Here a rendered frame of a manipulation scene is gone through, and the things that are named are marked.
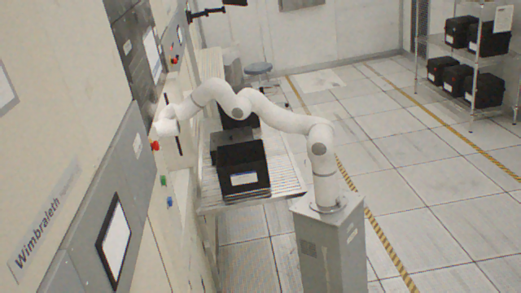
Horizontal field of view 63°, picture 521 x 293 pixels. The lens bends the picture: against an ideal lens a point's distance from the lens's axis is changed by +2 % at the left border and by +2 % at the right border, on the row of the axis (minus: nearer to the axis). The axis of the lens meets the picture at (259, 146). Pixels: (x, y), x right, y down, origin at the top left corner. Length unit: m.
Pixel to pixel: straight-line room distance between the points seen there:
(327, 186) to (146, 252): 0.89
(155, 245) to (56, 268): 0.81
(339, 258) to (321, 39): 4.83
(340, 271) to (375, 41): 5.09
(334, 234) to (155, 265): 0.86
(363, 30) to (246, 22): 1.78
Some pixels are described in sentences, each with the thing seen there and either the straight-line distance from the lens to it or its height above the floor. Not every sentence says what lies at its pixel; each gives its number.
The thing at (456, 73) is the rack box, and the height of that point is 0.44.
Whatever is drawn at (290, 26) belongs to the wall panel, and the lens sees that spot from 6.42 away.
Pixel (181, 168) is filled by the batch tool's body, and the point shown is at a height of 0.87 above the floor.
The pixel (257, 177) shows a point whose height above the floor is 0.84.
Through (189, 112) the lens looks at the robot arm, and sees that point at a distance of 2.00.
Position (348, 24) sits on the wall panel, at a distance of 6.64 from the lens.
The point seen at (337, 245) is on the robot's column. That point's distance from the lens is 2.06.
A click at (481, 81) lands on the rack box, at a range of 4.52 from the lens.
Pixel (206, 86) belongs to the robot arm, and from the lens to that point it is 1.91.
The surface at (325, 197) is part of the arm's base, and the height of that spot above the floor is 0.83.
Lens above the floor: 1.98
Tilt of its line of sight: 26 degrees down
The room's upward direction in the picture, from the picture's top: 10 degrees counter-clockwise
